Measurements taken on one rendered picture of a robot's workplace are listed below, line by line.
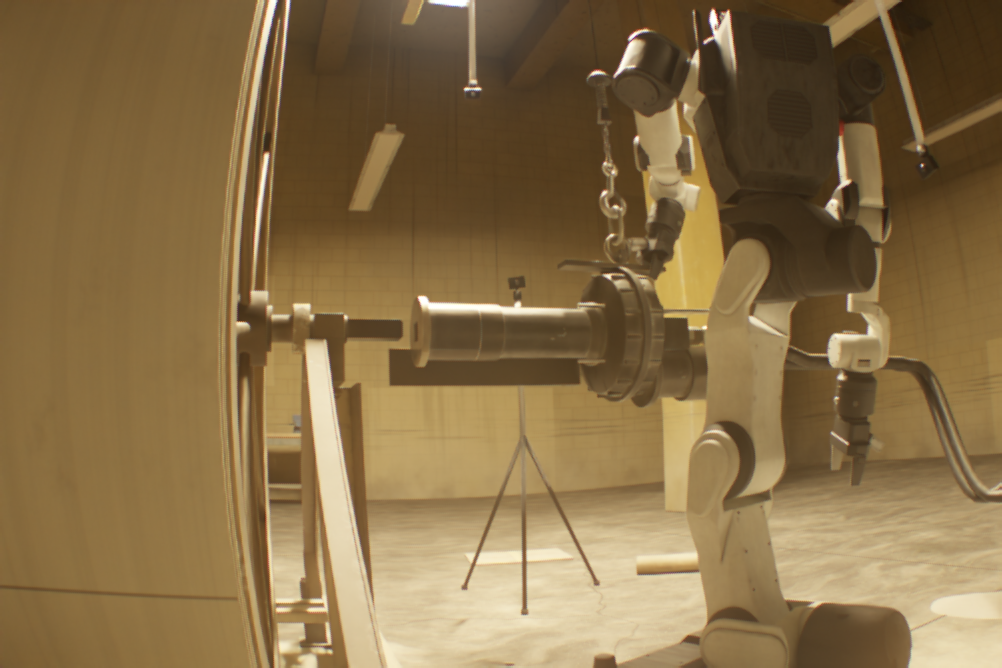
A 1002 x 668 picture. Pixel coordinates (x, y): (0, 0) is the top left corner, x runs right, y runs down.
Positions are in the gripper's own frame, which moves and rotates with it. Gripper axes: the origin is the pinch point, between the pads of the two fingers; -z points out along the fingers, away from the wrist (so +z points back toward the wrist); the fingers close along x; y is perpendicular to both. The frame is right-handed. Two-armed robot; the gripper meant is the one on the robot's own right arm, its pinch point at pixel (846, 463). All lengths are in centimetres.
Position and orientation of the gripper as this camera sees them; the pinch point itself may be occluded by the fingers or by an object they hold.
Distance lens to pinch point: 146.1
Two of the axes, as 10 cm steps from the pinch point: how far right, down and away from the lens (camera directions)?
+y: -10.0, -0.2, 0.3
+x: 0.4, -1.3, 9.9
